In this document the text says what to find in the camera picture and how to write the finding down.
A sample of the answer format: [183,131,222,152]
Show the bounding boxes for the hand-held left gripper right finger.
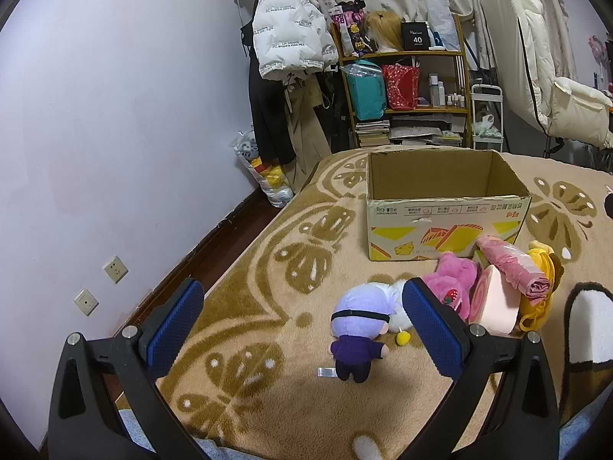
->
[401,277,561,460]

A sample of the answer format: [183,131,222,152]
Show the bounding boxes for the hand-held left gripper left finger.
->
[48,277,207,460]

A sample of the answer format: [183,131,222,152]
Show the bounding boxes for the white plush toy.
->
[378,278,413,347]

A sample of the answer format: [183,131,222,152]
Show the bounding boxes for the pink bear plush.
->
[421,252,480,322]

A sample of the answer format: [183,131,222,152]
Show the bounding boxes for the pink swirl roll cushion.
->
[468,264,522,338]

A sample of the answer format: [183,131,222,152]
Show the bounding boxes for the purple plush doll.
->
[317,282,391,384]

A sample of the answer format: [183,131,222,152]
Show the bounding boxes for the yellow plush toy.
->
[520,240,566,332]

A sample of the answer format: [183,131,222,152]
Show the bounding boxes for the pink plastic-wrapped bundle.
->
[476,236,551,300]

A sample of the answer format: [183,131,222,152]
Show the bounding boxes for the cardboard box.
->
[366,149,532,262]

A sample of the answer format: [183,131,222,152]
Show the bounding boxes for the blue bed sheet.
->
[117,406,240,460]

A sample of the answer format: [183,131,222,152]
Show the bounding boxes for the plastic bag of toys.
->
[229,127,295,208]

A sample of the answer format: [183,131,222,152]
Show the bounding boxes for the stack of papers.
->
[389,115,464,147]

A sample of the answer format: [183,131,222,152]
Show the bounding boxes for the stack of books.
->
[355,119,391,148]

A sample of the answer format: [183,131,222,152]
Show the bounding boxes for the white trolley cart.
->
[470,84,506,151]

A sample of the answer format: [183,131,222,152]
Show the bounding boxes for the beige trousers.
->
[282,77,333,192]

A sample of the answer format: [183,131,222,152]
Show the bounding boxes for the black coat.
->
[242,24,298,166]

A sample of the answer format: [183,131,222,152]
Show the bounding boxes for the dark hanging clothes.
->
[316,69,355,154]

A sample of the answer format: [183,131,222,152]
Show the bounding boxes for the white bottles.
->
[428,73,446,106]

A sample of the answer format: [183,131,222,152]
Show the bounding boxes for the red gift bag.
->
[382,63,421,110]

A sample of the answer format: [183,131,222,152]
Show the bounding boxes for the teal bag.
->
[345,60,388,120]

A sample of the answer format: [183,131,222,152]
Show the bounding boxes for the wooden shelf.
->
[335,12,472,149]

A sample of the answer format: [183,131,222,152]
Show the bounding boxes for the black box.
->
[401,21,429,51]

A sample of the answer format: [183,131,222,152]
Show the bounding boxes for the cream padded chair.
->
[480,0,613,159]

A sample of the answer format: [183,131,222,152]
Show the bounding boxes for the blonde wig head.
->
[366,10,405,53]

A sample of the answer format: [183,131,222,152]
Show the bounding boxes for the white plastic bag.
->
[426,0,461,51]

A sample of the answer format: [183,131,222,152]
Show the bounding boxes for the pink black doll package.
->
[330,0,379,56]

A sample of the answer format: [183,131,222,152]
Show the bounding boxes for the white puffer jacket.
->
[252,0,338,81]

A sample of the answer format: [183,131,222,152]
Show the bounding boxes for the pink desk fan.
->
[589,36,610,64]

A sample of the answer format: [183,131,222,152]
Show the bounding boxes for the white wall socket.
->
[104,255,128,283]
[73,288,99,316]

